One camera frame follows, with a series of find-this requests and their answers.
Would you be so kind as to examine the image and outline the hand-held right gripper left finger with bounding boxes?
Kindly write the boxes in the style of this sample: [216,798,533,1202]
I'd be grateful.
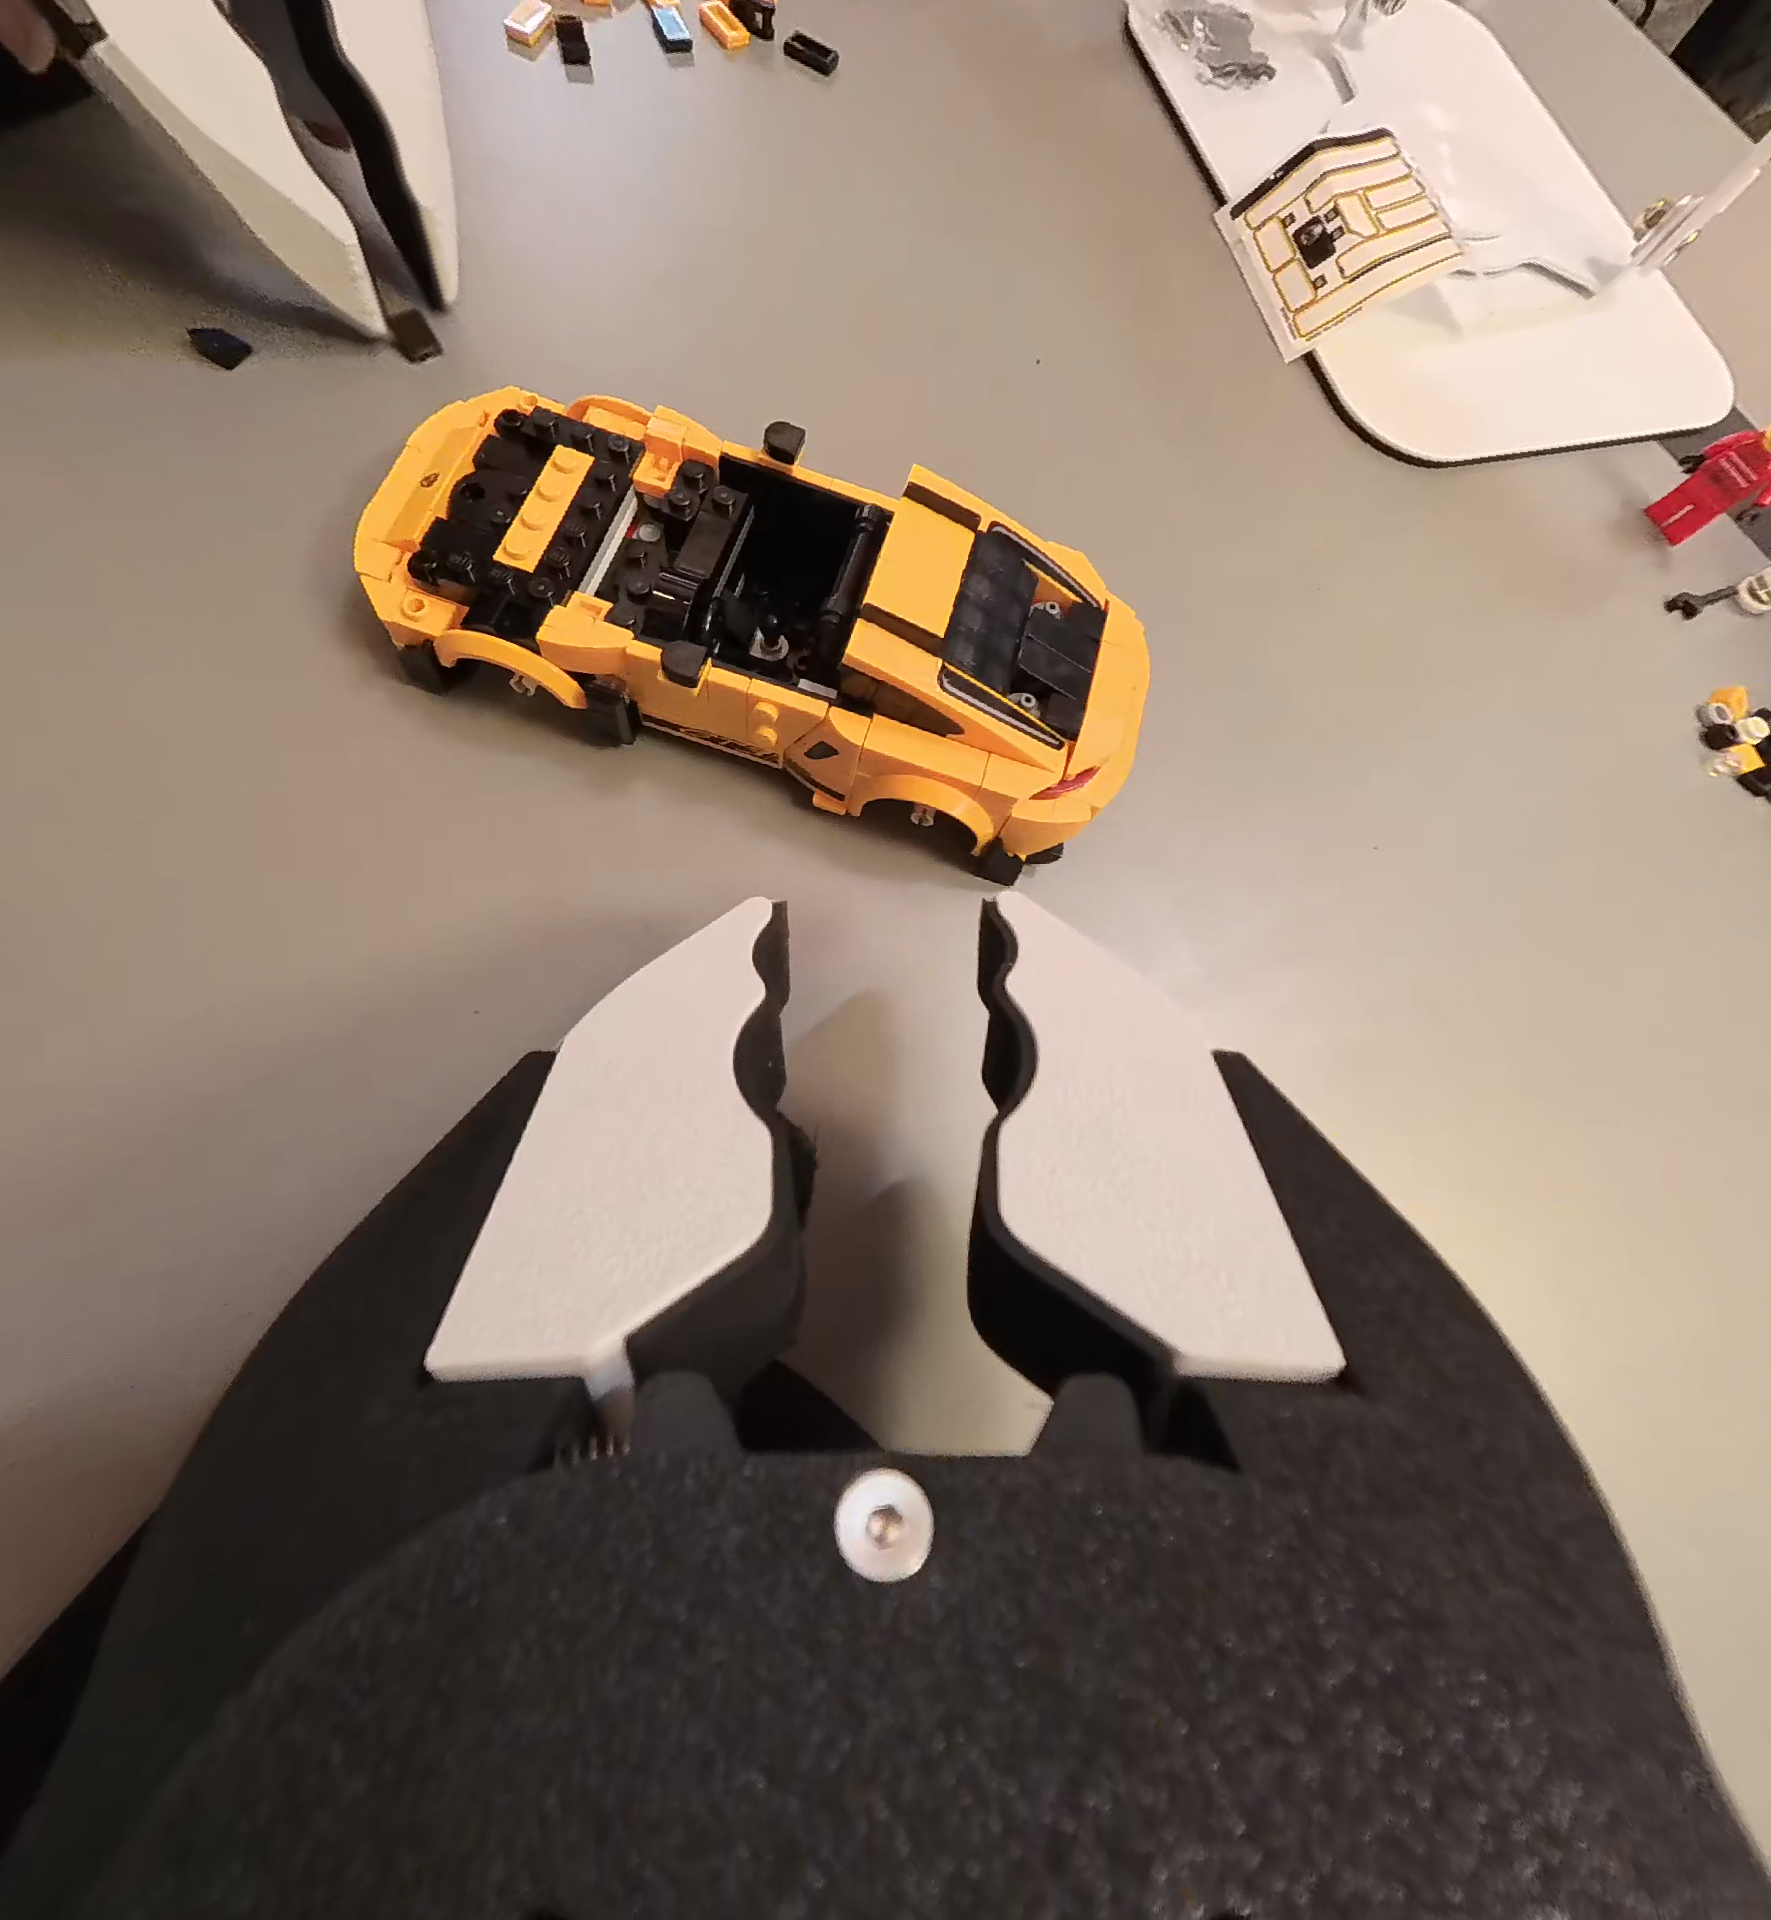
[422,896,811,1389]

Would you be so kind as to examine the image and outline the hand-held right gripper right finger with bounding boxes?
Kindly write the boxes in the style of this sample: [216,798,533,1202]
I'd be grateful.
[967,893,1349,1389]

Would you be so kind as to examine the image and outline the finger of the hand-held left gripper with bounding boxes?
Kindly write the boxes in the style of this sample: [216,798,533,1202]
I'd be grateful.
[236,0,463,321]
[76,0,400,347]

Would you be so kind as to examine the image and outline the orange lego car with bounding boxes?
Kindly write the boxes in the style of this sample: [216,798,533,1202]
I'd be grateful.
[353,389,1155,889]

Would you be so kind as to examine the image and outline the scattered loose lego bricks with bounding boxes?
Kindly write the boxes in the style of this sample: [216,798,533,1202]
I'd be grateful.
[499,0,844,78]

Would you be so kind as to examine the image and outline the cluster of small lego parts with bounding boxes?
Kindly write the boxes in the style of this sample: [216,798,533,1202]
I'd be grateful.
[1690,682,1771,807]

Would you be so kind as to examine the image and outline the red lego minifigure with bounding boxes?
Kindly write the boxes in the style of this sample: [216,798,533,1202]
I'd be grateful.
[1638,389,1771,550]

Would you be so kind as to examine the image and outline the lego sticker sheet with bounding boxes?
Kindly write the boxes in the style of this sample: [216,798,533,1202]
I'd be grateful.
[1212,127,1474,368]

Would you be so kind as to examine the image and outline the clear plastic parts bag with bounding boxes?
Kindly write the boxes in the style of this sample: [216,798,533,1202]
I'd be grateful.
[1159,0,1282,89]

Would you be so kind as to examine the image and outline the booklet stand with white base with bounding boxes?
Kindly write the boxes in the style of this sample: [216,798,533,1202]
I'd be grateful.
[1123,0,1771,469]

